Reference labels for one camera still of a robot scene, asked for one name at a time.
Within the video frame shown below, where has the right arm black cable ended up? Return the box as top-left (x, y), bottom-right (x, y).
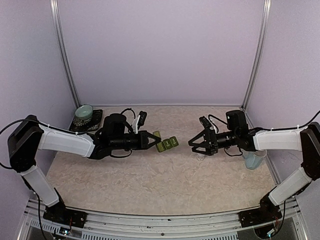
top-left (207, 114), bottom-right (228, 126)

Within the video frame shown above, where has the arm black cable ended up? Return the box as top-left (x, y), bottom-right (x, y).
top-left (207, 114), bottom-right (228, 126)
top-left (119, 107), bottom-right (137, 121)

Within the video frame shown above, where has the light blue mug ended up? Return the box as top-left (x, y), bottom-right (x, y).
top-left (242, 150), bottom-right (267, 170)

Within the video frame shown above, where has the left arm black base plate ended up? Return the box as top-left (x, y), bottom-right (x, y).
top-left (43, 208), bottom-right (87, 229)

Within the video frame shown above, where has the aluminium front rail frame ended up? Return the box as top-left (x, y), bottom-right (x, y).
top-left (14, 198), bottom-right (310, 240)

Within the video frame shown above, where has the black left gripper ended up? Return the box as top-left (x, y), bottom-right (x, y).
top-left (110, 130), bottom-right (161, 150)

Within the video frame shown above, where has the black patterned tray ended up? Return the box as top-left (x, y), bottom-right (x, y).
top-left (69, 109), bottom-right (103, 132)

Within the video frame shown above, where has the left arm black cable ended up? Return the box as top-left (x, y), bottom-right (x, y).
top-left (119, 107), bottom-right (137, 121)

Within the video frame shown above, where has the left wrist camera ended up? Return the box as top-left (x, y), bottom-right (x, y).
top-left (132, 111), bottom-right (147, 134)

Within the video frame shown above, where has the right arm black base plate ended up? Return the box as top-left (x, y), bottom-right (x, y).
top-left (238, 208), bottom-right (283, 228)

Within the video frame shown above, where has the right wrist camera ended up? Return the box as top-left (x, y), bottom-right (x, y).
top-left (199, 116), bottom-right (219, 134)

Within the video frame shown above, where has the white pill bottle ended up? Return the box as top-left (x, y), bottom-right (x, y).
top-left (196, 153), bottom-right (205, 162)

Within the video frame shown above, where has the light green ceramic bowl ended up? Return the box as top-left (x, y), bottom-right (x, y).
top-left (74, 104), bottom-right (94, 121)

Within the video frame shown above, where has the green pill organizer box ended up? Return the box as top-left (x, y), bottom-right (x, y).
top-left (152, 130), bottom-right (179, 153)

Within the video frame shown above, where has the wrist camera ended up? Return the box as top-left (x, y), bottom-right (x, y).
top-left (199, 116), bottom-right (219, 134)
top-left (132, 111), bottom-right (147, 134)

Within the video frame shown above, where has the right aluminium corner post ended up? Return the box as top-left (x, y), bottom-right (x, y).
top-left (241, 0), bottom-right (272, 112)

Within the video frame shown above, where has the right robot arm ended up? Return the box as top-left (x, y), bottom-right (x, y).
top-left (188, 110), bottom-right (320, 222)

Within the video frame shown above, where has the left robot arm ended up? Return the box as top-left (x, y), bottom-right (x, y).
top-left (7, 111), bottom-right (161, 223)

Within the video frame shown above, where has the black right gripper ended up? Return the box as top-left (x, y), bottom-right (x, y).
top-left (188, 128), bottom-right (239, 156)

